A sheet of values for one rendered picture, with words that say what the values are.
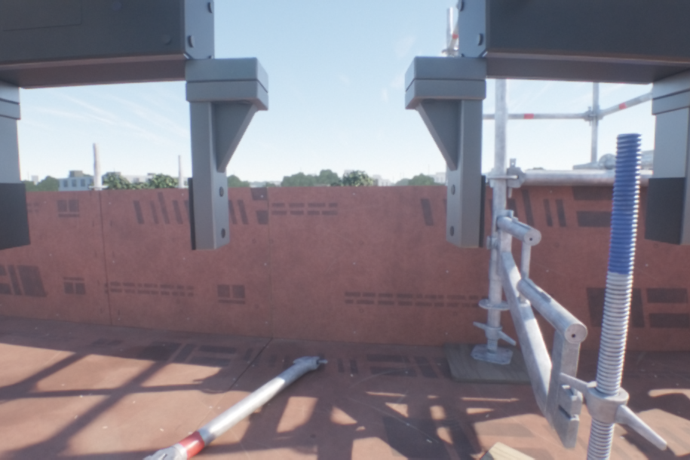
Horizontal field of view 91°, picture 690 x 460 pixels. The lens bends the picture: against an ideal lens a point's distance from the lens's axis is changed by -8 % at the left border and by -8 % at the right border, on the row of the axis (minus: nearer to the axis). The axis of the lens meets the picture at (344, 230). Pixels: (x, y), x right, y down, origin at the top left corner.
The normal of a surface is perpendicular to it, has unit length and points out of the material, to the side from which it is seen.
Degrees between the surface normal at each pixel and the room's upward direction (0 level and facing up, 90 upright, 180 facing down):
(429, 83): 90
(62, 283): 90
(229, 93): 90
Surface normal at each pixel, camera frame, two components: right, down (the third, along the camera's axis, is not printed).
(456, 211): -1.00, 0.01
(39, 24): 0.01, 0.11
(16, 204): 1.00, -0.01
